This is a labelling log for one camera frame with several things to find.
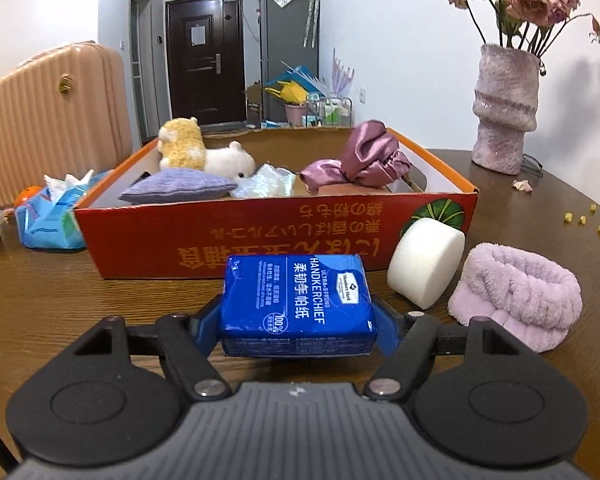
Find pink bucket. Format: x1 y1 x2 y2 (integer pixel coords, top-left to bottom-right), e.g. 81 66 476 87
283 102 307 127

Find grey refrigerator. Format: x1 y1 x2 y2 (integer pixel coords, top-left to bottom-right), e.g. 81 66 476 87
259 0 321 126

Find dark brown entrance door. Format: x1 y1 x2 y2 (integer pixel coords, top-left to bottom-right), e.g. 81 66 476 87
165 0 246 128

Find purple cloth cushion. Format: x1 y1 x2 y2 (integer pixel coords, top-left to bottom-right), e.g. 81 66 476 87
118 169 238 205

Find white trolley rack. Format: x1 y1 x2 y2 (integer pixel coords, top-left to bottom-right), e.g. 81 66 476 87
305 96 355 128

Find red cardboard box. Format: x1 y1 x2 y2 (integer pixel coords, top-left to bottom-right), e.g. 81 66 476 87
73 126 480 280

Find mauve satin scrunchie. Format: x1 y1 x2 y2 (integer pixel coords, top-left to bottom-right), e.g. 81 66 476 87
300 120 412 193

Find dried pink roses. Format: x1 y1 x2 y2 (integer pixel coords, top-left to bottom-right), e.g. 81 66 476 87
441 0 600 58

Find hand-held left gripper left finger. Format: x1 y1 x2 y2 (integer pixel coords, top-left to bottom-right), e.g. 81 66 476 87
79 296 232 403

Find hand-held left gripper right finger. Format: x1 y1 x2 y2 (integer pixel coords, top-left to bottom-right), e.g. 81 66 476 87
365 299 523 403

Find blue plastic tissue bag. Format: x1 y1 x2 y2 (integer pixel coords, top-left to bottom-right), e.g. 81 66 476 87
14 170 113 251

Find yellow white plush toy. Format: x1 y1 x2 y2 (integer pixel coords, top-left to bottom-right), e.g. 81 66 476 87
158 117 257 181

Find lilac fluffy headband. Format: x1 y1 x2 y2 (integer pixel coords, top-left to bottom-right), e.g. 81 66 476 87
447 242 582 353

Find brown cardboard carton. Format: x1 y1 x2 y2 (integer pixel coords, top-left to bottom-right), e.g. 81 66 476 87
244 80 263 123

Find pink textured vase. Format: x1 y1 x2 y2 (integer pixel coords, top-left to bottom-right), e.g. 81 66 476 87
471 43 541 176

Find orange fruit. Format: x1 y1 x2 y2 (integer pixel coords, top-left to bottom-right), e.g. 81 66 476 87
14 186 43 208

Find pink ribbed suitcase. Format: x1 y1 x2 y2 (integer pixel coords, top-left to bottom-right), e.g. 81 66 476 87
0 41 133 206

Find blue and yellow bags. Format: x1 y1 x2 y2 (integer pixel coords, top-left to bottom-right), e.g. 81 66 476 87
264 60 326 106

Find purple wall decoration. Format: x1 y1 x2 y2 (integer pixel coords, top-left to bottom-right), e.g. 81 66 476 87
330 47 356 96

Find clear plastic wrapper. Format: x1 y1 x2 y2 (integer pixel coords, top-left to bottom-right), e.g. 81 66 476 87
230 163 297 198

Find grey side doorway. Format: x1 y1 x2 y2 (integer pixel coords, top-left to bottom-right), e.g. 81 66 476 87
129 0 161 146

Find hanging folded umbrella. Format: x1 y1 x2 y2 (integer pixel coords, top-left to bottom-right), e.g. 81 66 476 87
304 0 322 48

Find blue tissue pack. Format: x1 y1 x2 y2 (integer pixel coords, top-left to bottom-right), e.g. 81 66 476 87
220 254 379 358

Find white round sponge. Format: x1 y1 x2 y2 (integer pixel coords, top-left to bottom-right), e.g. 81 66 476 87
386 217 466 310

